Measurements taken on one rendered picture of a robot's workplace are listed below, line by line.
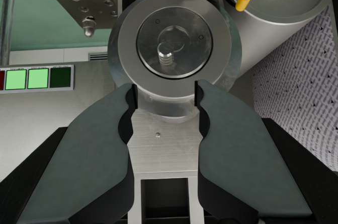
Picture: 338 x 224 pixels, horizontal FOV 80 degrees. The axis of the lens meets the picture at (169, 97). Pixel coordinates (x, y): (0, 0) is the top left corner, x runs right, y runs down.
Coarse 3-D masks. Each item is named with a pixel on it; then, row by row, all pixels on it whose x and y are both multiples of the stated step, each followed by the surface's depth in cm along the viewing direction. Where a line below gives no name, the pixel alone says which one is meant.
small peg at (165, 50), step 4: (160, 44) 17; (164, 44) 17; (168, 44) 17; (160, 48) 17; (164, 48) 17; (168, 48) 17; (172, 48) 17; (160, 52) 17; (164, 52) 17; (168, 52) 17; (172, 52) 17; (160, 56) 17; (164, 56) 17; (168, 56) 17; (172, 56) 18; (160, 60) 19; (164, 60) 18; (168, 60) 18; (172, 60) 19; (164, 64) 19; (168, 64) 19
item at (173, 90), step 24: (144, 0) 21; (168, 0) 21; (192, 0) 21; (216, 24) 21; (120, 48) 20; (216, 48) 20; (144, 72) 20; (216, 72) 20; (168, 96) 20; (192, 96) 20
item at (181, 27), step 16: (160, 16) 21; (176, 16) 21; (192, 16) 21; (144, 32) 20; (160, 32) 20; (176, 32) 20; (192, 32) 20; (208, 32) 20; (144, 48) 20; (176, 48) 20; (192, 48) 20; (208, 48) 20; (144, 64) 20; (160, 64) 20; (176, 64) 20; (192, 64) 20
